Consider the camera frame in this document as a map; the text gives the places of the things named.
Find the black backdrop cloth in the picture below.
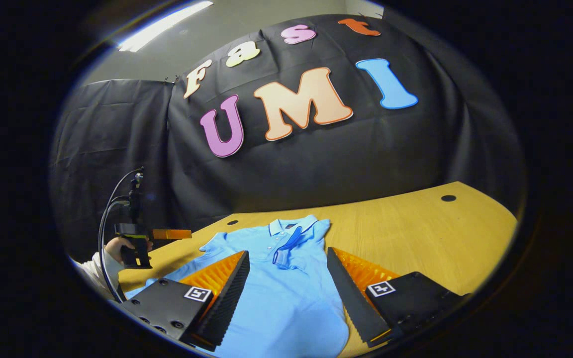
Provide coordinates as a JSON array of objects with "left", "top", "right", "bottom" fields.
[{"left": 49, "top": 14, "right": 526, "bottom": 264}]

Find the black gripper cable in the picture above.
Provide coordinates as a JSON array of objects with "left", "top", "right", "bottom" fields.
[{"left": 97, "top": 168, "right": 144, "bottom": 304}]

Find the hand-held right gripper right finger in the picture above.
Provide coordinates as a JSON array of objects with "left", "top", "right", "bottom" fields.
[{"left": 326, "top": 247, "right": 469, "bottom": 348}]

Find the light blue T-shirt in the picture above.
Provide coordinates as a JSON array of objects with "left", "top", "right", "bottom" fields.
[{"left": 125, "top": 215, "right": 352, "bottom": 358}]

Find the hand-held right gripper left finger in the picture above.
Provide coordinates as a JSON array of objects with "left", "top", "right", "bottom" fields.
[{"left": 117, "top": 250, "right": 251, "bottom": 352}]

